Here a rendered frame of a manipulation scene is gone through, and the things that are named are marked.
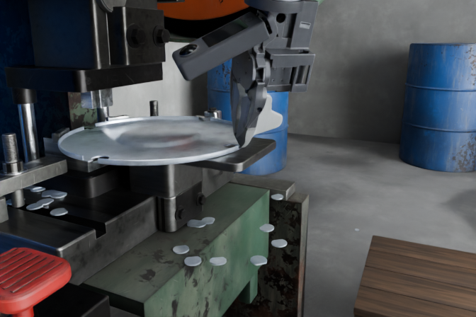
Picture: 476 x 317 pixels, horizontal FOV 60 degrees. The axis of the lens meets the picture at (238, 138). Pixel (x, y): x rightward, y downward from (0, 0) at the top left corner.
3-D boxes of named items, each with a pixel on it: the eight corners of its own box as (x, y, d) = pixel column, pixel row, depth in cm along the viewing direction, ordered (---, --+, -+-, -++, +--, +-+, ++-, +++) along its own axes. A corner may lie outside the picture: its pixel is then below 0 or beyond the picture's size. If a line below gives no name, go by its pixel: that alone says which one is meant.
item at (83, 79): (166, 93, 74) (166, 62, 73) (83, 111, 57) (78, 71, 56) (98, 88, 81) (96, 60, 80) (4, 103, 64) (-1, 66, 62)
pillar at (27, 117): (43, 163, 67) (33, 76, 64) (32, 166, 65) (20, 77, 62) (34, 161, 68) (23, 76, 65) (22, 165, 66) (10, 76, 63)
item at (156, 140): (142, 114, 84) (142, 111, 83) (277, 128, 72) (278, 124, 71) (12, 149, 58) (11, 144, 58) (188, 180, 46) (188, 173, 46)
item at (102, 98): (117, 105, 70) (115, 83, 69) (96, 109, 66) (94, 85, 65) (102, 103, 72) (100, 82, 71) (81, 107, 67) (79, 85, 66)
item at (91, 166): (149, 148, 76) (148, 124, 75) (88, 172, 63) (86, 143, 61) (111, 143, 79) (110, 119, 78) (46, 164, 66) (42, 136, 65)
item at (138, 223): (234, 177, 87) (234, 151, 85) (64, 296, 47) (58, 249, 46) (122, 160, 99) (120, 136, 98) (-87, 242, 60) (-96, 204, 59)
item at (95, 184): (169, 162, 78) (168, 146, 77) (91, 199, 60) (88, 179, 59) (103, 152, 84) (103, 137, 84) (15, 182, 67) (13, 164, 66)
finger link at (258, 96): (261, 133, 53) (272, 69, 49) (250, 134, 53) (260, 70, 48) (247, 115, 57) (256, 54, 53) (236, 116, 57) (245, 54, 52)
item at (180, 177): (276, 217, 67) (278, 136, 64) (239, 258, 55) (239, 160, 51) (150, 192, 77) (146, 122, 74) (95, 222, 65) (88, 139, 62)
